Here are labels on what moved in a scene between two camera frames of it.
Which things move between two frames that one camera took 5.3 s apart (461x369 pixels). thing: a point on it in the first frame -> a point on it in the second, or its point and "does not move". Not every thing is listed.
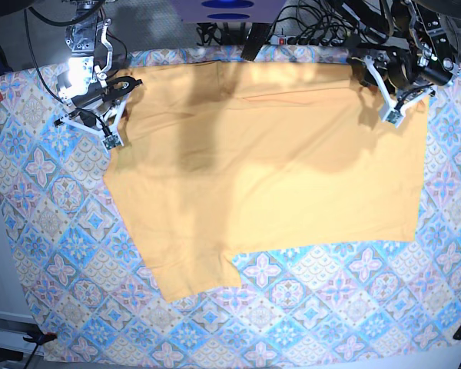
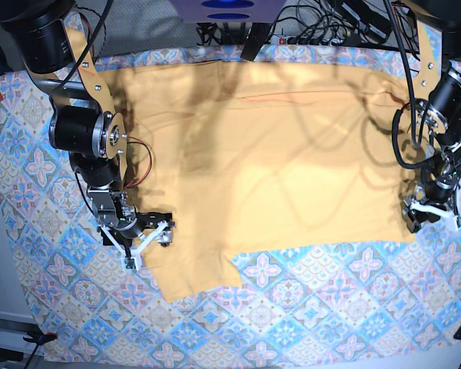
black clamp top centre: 258,35 does not move
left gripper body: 108,91 -> 136,227
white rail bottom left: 8,330 does not move
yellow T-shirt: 218,158 does not move
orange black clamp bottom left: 38,340 does not move
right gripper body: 402,66 -> 436,197
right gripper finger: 362,72 -> 412,219
